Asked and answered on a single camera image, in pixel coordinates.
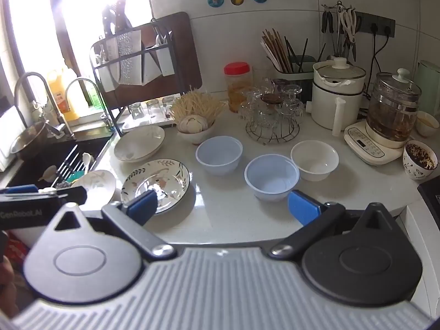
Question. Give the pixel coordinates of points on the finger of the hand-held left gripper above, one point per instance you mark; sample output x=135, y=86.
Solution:
x=19, y=189
x=68, y=195

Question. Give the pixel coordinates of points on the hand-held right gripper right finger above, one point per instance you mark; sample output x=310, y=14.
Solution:
x=302, y=207

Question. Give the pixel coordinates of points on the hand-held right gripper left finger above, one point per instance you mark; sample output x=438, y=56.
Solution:
x=141, y=207

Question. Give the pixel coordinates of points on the cream leaf-pattern plate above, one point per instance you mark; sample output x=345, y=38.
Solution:
x=137, y=144
x=98, y=182

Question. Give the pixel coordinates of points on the floral plate with dark rim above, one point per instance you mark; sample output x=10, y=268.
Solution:
x=161, y=175

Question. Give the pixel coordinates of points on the pale blue plastic bowl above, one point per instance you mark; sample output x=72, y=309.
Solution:
x=271, y=178
x=218, y=158

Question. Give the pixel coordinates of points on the black sink drain rack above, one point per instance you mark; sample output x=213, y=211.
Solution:
x=67, y=165

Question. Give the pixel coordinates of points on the white spoon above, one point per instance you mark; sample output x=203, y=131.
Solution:
x=86, y=160

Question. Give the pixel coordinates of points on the stainless steel bowl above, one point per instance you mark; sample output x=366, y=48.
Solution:
x=29, y=141

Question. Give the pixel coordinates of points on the tall steel faucet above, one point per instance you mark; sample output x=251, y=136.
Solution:
x=58, y=129

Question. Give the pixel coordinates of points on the white drain tray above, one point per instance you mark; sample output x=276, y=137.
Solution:
x=154, y=122

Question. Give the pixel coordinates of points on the black knife rack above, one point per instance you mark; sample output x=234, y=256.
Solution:
x=117, y=123

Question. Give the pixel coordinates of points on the white bowl holding garlic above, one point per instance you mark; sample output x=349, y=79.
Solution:
x=196, y=138

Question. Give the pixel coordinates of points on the white kettle base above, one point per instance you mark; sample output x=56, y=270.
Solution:
x=367, y=144

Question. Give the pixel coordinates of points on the small drinking glass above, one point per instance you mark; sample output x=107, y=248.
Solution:
x=153, y=107
x=136, y=111
x=168, y=105

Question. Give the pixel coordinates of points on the orange bottle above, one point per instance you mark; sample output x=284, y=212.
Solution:
x=63, y=99

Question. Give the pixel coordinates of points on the garlic bulb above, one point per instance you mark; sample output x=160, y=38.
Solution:
x=192, y=123

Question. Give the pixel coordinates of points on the green bottle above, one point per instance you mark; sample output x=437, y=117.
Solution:
x=93, y=96

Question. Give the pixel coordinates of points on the white electric pot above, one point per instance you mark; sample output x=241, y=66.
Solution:
x=326, y=106

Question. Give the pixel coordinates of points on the short steel faucet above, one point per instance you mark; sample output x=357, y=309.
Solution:
x=82, y=80

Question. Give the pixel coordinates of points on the bundle of wooden toothpicks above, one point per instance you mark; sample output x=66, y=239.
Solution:
x=197, y=105

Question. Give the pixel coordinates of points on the patterned cup with tea leaves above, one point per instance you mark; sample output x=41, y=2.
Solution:
x=416, y=170

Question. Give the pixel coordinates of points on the black cooktop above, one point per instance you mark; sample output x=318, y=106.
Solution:
x=431, y=199

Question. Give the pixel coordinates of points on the glass health kettle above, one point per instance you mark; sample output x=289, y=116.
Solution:
x=392, y=110

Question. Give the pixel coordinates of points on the pale green chopstick holder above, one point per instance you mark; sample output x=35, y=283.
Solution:
x=292, y=74

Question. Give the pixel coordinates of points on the clear jar with red lid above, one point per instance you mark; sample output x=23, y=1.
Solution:
x=237, y=89

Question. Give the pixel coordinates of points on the cleaver with textured blade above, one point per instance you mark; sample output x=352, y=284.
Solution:
x=129, y=62

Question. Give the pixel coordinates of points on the white cup with brown liquid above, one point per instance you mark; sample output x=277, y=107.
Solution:
x=426, y=129

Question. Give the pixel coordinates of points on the bundle of dark chopsticks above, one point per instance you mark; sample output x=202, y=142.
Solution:
x=302, y=53

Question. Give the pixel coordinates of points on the brown cutting board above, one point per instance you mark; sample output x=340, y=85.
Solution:
x=182, y=48

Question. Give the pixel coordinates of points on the pale green kettle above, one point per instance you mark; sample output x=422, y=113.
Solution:
x=429, y=89

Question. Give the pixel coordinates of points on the hanging kitchen scissors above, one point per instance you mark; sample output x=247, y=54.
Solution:
x=349, y=24

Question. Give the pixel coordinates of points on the metal hook rack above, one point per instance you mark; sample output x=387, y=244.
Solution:
x=338, y=6

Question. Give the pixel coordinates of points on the dark wall outlet strip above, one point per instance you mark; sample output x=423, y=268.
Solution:
x=374, y=24

